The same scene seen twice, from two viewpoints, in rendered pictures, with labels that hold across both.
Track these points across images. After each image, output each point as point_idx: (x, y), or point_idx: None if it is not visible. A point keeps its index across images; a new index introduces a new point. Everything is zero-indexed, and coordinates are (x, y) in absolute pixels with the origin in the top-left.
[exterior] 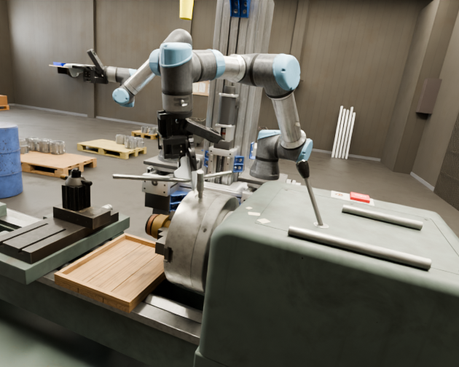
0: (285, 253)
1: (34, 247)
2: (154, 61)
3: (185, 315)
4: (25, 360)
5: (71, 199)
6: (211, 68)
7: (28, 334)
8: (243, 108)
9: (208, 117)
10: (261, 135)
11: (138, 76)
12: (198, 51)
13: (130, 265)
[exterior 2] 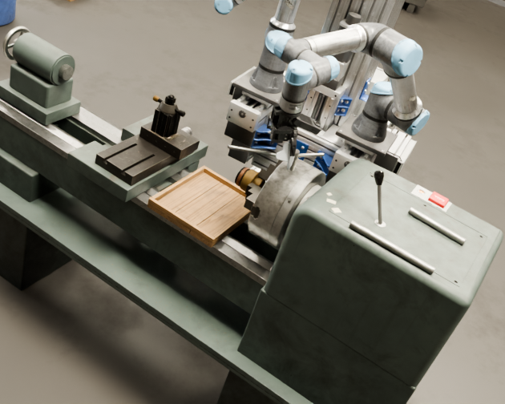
0: (343, 239)
1: (134, 171)
2: (279, 50)
3: (256, 260)
4: (106, 262)
5: (162, 125)
6: (325, 79)
7: (102, 240)
8: None
9: None
10: (374, 90)
11: None
12: (318, 65)
13: (210, 204)
